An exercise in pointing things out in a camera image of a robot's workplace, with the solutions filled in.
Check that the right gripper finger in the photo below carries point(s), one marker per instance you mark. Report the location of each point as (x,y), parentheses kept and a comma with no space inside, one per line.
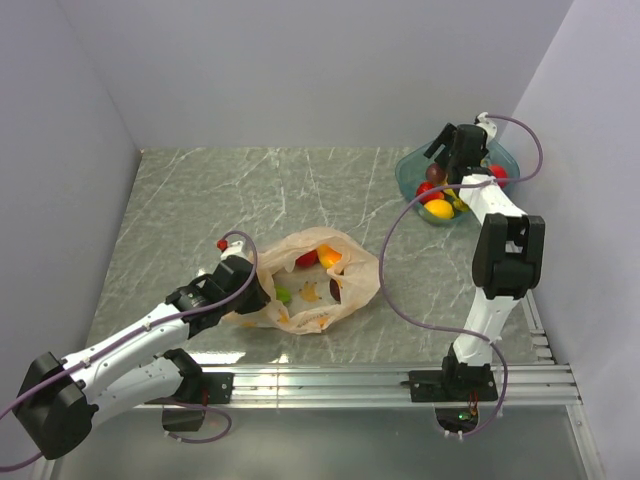
(443,158)
(440,147)

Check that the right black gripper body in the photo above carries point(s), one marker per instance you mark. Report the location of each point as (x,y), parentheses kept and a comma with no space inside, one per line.
(452,158)

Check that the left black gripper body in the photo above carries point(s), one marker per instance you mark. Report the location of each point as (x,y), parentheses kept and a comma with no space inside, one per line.
(250,298)

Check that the brown toy mangosteen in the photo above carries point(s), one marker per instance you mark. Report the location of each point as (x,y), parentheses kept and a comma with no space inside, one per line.
(435,174)

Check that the yellow toy lemon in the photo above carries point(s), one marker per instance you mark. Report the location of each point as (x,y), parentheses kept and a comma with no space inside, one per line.
(440,209)

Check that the green toy pepper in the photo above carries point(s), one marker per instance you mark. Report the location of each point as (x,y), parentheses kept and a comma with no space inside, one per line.
(283,295)

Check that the translucent printed plastic bag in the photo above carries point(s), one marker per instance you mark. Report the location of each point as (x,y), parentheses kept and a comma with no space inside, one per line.
(312,309)

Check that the red toy pepper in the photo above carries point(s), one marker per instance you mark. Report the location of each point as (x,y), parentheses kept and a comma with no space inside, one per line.
(307,260)

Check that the orange yellow toy mango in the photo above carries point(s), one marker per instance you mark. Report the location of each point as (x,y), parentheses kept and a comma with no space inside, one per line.
(327,256)

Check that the red toy strawberry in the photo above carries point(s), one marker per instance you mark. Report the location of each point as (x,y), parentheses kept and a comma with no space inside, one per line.
(426,193)

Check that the dark purple toy fruit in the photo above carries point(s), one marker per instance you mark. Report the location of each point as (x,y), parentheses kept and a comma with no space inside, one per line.
(335,290)

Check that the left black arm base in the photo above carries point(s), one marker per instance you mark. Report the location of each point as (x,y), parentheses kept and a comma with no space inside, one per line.
(187,410)

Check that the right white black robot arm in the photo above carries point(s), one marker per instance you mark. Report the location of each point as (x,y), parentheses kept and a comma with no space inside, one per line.
(507,262)

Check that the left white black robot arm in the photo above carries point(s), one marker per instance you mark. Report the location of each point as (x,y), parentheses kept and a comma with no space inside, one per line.
(62,400)

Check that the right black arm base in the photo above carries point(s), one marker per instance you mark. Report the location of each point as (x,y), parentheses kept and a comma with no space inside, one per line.
(457,396)

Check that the blue transparent plastic container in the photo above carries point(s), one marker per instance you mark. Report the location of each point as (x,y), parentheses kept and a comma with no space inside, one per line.
(410,173)

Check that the red toy apple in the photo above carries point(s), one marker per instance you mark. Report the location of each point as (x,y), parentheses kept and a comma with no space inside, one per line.
(500,174)

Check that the yellow toy banana bunch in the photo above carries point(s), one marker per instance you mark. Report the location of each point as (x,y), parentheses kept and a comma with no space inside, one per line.
(457,204)

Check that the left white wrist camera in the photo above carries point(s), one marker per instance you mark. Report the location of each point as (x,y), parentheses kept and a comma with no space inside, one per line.
(232,248)

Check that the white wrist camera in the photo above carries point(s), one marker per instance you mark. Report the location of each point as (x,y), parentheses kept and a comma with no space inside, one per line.
(484,121)
(232,248)

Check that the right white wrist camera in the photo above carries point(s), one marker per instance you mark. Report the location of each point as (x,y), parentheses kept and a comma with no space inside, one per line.
(484,121)

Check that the aluminium mounting rail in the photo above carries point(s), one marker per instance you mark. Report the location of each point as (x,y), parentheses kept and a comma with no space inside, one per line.
(338,405)

